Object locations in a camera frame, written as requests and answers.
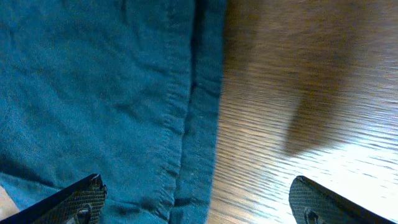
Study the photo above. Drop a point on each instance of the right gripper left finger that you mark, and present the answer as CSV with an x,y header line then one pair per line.
x,y
79,203

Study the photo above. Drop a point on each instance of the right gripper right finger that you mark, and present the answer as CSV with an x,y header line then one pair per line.
x,y
312,203

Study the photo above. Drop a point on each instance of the dark blue shorts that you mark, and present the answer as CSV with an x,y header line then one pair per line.
x,y
127,89

